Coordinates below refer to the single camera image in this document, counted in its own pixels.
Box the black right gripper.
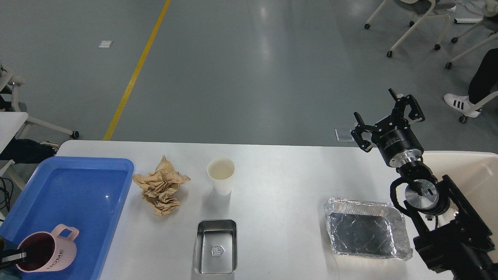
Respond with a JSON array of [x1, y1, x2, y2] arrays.
[[351, 88, 425, 167]]

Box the person leg with sneaker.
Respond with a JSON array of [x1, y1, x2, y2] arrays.
[[443, 48, 498, 113]]

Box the blue plastic tray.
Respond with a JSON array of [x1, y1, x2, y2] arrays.
[[1, 156, 135, 280]]

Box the pink mug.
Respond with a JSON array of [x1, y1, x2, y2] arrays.
[[16, 224, 79, 273]]

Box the aluminium foil tray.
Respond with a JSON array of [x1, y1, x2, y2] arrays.
[[323, 198, 413, 262]]

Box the white office chair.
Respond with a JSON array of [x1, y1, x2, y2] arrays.
[[386, 0, 456, 58]]

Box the white paper cup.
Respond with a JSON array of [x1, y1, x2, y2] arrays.
[[207, 157, 235, 196]]

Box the steel rectangular container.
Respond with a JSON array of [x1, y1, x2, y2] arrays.
[[193, 219, 238, 277]]

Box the white chair right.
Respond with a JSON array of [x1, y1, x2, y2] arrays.
[[445, 4, 498, 70]]

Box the black cables at left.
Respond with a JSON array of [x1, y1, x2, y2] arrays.
[[0, 177, 14, 212]]

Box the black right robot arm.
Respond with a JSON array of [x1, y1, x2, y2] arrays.
[[351, 89, 498, 280]]

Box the white chair near sneaker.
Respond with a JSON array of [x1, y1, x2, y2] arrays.
[[458, 90, 498, 124]]

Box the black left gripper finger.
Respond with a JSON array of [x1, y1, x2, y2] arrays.
[[0, 249, 27, 269]]

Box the white side table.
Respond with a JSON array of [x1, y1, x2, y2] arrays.
[[0, 112, 28, 152]]

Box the beige plastic bin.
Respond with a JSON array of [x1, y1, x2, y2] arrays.
[[423, 151, 498, 245]]

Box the floor socket plate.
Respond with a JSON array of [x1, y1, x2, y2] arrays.
[[335, 129, 354, 142]]

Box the white chair left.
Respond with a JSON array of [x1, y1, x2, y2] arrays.
[[1, 63, 80, 140]]

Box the crumpled brown paper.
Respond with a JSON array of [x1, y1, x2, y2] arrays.
[[132, 155, 191, 216]]

